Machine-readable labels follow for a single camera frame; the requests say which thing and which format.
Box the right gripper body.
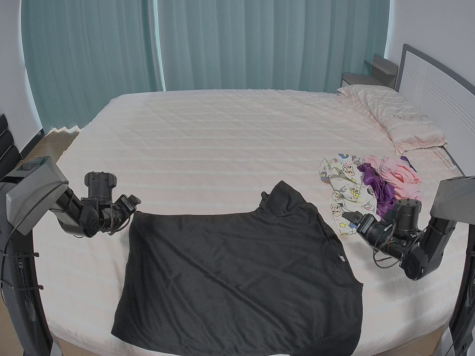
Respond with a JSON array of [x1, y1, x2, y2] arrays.
[[356, 215, 394, 253]]

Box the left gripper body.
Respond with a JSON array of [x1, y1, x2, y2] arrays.
[[106, 194, 142, 231]]

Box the black T-shirt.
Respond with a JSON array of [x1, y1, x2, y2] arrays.
[[111, 180, 363, 356]]

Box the bed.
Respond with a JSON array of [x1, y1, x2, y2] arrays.
[[22, 43, 475, 356]]

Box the purple garment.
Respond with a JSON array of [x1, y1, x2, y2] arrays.
[[357, 163, 398, 216], [399, 155, 418, 173]]

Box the white printed pyjama garment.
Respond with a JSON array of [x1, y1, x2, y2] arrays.
[[319, 154, 379, 236]]

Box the pink garment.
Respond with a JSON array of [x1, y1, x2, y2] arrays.
[[364, 155, 424, 201]]

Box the cream pillow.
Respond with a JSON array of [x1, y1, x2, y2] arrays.
[[336, 84, 448, 155]]

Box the dark chest of drawers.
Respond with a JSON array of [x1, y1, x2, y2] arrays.
[[0, 114, 24, 179]]

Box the grey bedside table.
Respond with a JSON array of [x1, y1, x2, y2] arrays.
[[341, 53, 398, 88]]

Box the blue-green curtain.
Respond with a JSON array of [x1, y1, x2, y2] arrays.
[[22, 0, 166, 133], [156, 0, 392, 93]]

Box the black cable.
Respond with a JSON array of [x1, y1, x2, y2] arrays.
[[372, 248, 404, 270]]

